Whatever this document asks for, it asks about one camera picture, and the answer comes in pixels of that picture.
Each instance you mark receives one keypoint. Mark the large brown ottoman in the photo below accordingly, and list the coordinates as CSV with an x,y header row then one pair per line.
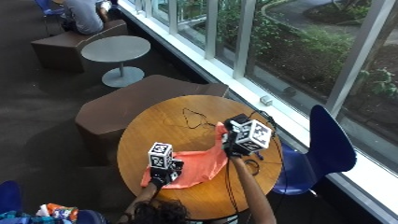
x,y
124,105

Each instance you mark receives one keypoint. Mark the small grey box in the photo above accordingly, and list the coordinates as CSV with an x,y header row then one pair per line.
x,y
266,100

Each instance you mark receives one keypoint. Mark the colourful snack packet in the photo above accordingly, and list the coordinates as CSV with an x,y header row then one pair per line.
x,y
61,212

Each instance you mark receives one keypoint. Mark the teal patterned cloth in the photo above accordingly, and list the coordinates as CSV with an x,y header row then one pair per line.
x,y
20,217

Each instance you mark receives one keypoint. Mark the person's right hand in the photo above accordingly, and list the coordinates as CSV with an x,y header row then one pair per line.
x,y
235,151

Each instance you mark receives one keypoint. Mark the person's left hand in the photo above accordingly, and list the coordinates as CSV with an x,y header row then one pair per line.
x,y
164,177

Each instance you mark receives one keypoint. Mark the round grey side table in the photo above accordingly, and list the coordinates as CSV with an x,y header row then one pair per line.
x,y
116,49

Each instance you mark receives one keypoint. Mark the blue plastic chair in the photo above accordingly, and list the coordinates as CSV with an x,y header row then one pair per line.
x,y
9,196
46,7
331,146

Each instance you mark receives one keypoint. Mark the small brown ottoman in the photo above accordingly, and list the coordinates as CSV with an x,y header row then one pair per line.
x,y
57,49

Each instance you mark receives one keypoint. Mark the white marker cube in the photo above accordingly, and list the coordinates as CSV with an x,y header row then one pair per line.
x,y
253,135
160,155

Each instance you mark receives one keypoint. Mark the orange cloth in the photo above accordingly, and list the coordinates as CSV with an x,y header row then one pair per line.
x,y
198,168

